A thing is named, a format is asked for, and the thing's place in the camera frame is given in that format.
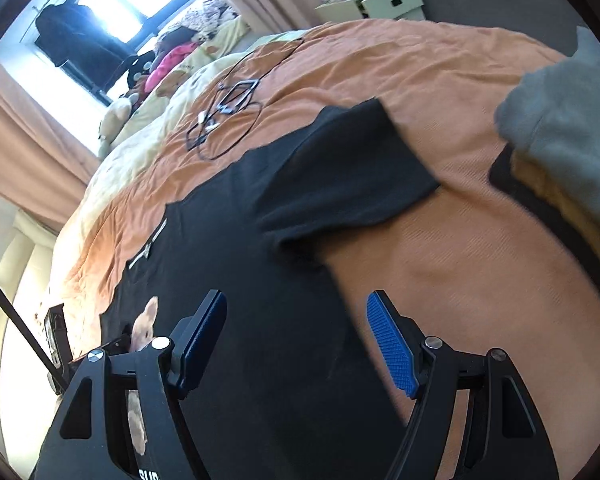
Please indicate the dark hanging coat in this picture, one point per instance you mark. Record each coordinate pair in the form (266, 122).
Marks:
(80, 45)

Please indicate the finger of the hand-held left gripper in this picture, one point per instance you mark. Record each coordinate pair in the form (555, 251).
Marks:
(107, 347)

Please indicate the black t-shirt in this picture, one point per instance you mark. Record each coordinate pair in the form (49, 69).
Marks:
(280, 310)

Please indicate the grey folded garment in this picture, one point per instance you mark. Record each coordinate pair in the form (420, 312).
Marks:
(565, 110)

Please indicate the yellow folded garment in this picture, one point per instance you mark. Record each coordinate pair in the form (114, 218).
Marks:
(570, 210)

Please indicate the cream plush toy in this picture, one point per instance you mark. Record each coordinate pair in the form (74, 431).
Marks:
(114, 117)

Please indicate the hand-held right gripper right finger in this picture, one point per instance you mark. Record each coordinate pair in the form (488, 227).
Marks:
(391, 345)

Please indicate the black folded garment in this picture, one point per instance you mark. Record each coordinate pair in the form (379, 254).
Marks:
(501, 175)

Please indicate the white nightstand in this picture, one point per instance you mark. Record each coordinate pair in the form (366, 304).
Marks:
(390, 2)

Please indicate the orange blanket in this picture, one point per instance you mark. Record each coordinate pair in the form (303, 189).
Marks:
(480, 285)

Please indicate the cream printed quilt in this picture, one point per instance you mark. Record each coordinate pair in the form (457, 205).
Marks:
(170, 105)

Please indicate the floral cloth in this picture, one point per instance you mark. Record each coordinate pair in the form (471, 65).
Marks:
(212, 15)

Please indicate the white earphones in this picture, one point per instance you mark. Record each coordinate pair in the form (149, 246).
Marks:
(209, 127)

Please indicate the window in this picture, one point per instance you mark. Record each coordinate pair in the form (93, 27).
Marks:
(120, 10)

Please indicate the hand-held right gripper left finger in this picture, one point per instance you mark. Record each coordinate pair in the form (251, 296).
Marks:
(206, 332)

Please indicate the pink garment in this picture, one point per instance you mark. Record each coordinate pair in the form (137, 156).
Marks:
(172, 62)

